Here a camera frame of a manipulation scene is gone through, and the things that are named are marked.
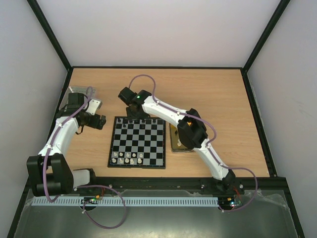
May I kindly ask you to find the white slotted cable duct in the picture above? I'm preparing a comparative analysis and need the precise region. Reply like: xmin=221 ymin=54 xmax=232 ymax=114
xmin=31 ymin=196 xmax=218 ymax=207

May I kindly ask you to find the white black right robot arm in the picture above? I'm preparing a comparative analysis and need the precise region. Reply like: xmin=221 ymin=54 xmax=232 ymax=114
xmin=118 ymin=87 xmax=235 ymax=194

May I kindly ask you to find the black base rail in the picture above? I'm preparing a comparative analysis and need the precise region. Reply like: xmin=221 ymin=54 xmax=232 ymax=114
xmin=89 ymin=177 xmax=290 ymax=195

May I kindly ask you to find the left controller circuit board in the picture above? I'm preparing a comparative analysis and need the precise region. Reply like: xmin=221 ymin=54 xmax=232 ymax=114
xmin=80 ymin=195 xmax=103 ymax=204

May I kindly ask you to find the silver metal tin lid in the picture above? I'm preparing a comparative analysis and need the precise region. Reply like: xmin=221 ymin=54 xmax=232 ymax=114
xmin=58 ymin=86 xmax=91 ymax=110

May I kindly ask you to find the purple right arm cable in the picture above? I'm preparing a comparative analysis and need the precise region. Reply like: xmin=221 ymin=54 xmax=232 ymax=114
xmin=129 ymin=74 xmax=258 ymax=213

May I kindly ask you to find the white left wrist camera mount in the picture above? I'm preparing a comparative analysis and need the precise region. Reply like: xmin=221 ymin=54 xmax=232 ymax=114
xmin=84 ymin=98 xmax=103 ymax=115

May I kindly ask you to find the controller circuit board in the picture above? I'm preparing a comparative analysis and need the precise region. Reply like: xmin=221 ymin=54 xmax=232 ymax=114
xmin=218 ymin=197 xmax=242 ymax=210
xmin=80 ymin=195 xmax=103 ymax=204

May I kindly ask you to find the gold metal tin box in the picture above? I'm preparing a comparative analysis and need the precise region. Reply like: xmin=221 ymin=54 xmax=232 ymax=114
xmin=169 ymin=124 xmax=194 ymax=153

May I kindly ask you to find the black enclosure frame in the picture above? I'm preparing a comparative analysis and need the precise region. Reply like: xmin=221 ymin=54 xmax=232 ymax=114
xmin=7 ymin=0 xmax=305 ymax=238

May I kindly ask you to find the black silver chess board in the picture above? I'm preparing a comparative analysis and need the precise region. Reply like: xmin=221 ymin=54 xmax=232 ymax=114
xmin=107 ymin=117 xmax=166 ymax=169

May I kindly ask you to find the right controller circuit board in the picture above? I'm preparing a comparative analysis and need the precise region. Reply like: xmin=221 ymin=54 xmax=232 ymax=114
xmin=218 ymin=197 xmax=242 ymax=210

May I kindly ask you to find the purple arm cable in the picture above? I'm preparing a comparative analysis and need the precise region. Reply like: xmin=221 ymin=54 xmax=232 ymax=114
xmin=42 ymin=86 xmax=127 ymax=228
xmin=129 ymin=74 xmax=258 ymax=213

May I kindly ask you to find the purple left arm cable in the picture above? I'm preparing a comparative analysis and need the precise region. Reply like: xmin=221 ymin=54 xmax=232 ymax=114
xmin=42 ymin=86 xmax=127 ymax=228

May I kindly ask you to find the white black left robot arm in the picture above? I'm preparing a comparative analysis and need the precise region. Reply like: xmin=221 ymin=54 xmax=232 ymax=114
xmin=26 ymin=87 xmax=106 ymax=202

